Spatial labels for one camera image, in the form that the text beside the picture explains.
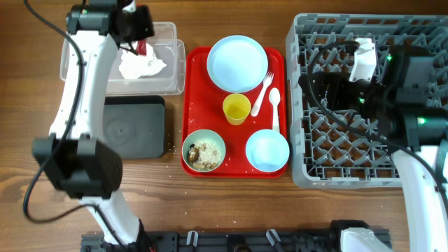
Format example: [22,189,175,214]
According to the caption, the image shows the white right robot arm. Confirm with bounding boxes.
[298,72,447,251]

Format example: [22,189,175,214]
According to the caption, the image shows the clear plastic waste bin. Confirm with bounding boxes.
[72,22,186,97]

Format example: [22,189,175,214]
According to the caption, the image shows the green bowl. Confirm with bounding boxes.
[181,129,226,175]

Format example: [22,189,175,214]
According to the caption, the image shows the black waste tray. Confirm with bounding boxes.
[103,96,165,160]

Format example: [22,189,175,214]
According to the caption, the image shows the white napkin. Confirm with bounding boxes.
[118,42,167,79]

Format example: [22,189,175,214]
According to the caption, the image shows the yellow plastic cup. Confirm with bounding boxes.
[223,93,251,125]

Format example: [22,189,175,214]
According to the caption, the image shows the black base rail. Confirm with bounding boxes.
[80,229,391,252]

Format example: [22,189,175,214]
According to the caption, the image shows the white plastic spoon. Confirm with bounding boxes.
[269,87,281,132]

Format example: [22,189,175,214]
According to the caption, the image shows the grey dishwasher rack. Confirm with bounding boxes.
[286,13,447,189]

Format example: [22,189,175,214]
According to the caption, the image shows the red snack wrapper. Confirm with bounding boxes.
[136,40,146,56]

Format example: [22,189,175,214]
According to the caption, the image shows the red serving tray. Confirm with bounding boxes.
[181,46,288,179]

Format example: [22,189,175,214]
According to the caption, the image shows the rice and food scraps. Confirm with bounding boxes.
[187,139,222,172]

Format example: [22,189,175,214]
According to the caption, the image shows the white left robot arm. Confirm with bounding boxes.
[32,1,155,251]

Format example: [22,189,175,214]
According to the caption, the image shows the light blue plate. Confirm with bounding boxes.
[206,35,268,93]

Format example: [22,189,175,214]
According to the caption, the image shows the white plastic fork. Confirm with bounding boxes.
[250,72,274,117]

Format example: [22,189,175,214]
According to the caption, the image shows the light blue bowl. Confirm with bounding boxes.
[245,129,290,173]

